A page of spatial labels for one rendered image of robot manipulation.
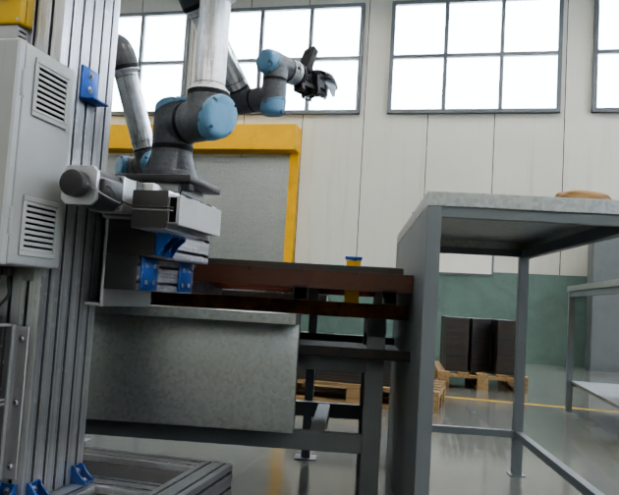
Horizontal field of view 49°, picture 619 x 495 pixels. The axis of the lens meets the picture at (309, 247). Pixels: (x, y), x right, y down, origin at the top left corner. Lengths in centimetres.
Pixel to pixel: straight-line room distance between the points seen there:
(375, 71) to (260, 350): 930
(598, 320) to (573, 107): 319
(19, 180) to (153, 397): 101
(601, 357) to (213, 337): 820
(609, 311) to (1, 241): 912
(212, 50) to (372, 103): 926
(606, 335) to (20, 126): 910
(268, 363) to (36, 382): 79
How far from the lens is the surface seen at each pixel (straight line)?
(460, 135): 1087
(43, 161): 163
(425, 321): 193
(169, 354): 230
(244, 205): 1123
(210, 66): 192
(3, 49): 161
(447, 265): 1055
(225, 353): 226
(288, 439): 237
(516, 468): 334
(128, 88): 239
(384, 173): 1083
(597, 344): 1005
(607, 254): 1009
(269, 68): 211
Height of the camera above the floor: 73
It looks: 4 degrees up
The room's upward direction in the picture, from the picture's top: 3 degrees clockwise
